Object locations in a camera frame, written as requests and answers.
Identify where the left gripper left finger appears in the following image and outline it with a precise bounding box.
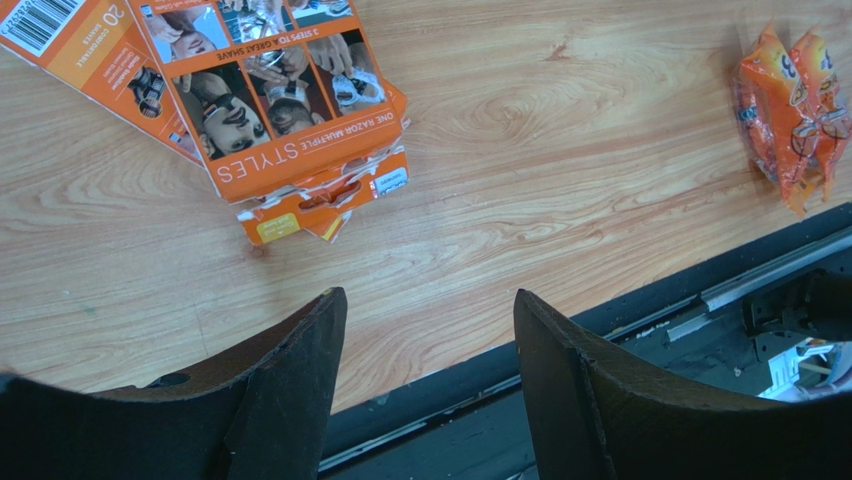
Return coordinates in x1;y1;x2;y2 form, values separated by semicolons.
1;287;347;479

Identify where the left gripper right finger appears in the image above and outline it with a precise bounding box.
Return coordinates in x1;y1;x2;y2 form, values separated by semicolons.
514;290;851;479

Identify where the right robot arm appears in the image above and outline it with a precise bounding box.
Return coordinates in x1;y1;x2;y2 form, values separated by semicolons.
759;338;851;403

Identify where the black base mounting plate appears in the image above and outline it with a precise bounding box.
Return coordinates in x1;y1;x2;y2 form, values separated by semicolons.
319;204;851;479

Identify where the top orange razor box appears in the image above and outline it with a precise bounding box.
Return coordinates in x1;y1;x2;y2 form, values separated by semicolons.
128;1;403;203

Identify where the orange razor box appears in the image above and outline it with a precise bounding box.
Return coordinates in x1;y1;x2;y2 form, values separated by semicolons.
128;1;403;203
1;1;410;245

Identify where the orange razor bag left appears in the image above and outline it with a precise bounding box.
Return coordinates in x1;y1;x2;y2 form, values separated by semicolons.
734;21;819;217

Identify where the orange razor bag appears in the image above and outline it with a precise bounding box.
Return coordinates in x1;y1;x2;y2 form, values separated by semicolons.
734;21;819;217
790;26;851;201

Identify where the lower orange razor box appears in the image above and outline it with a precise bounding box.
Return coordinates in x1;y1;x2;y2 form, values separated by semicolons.
1;1;410;245

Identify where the orange razor bag right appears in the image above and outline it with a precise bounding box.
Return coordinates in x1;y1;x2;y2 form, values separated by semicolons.
790;26;851;201

